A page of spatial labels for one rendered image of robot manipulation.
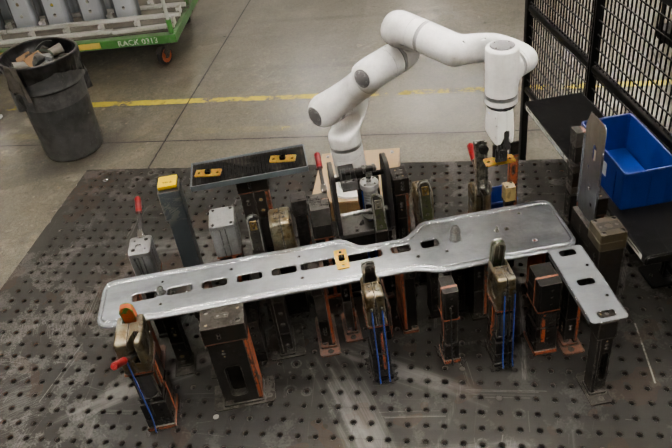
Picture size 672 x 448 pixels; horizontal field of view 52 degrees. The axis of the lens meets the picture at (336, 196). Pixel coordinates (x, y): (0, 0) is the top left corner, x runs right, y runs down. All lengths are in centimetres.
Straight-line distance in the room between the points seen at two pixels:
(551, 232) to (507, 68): 57
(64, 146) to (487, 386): 351
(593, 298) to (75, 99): 364
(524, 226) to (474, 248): 18
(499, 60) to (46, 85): 339
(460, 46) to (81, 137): 343
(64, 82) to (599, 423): 368
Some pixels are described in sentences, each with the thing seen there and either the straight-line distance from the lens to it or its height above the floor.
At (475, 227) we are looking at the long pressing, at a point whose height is 100.
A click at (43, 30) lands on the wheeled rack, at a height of 28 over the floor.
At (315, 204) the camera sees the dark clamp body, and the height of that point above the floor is 108.
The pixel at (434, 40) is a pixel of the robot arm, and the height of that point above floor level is 157.
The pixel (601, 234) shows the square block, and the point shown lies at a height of 106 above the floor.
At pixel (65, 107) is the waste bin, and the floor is 40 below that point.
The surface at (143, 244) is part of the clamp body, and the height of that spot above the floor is 106.
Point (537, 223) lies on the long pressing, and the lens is 215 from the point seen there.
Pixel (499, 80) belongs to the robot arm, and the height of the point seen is 152.
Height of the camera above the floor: 235
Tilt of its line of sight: 36 degrees down
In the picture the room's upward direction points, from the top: 8 degrees counter-clockwise
